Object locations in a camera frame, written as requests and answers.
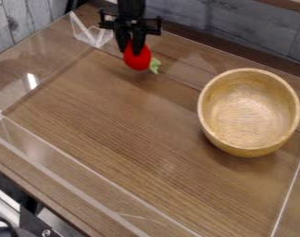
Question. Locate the red toy strawberry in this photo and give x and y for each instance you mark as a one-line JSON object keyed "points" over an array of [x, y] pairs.
{"points": [[143, 61]]}

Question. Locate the wooden bowl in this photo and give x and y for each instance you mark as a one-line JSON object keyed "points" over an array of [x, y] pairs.
{"points": [[247, 109]]}

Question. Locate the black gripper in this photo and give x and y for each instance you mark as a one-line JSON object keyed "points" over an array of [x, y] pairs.
{"points": [[139, 26]]}

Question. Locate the black table clamp bracket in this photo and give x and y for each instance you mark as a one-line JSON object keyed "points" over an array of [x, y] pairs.
{"points": [[31, 223]]}

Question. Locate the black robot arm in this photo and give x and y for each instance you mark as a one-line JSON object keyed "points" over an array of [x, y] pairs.
{"points": [[131, 9]]}

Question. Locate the clear acrylic tray wall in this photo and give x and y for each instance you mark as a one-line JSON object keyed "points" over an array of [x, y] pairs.
{"points": [[102, 141]]}

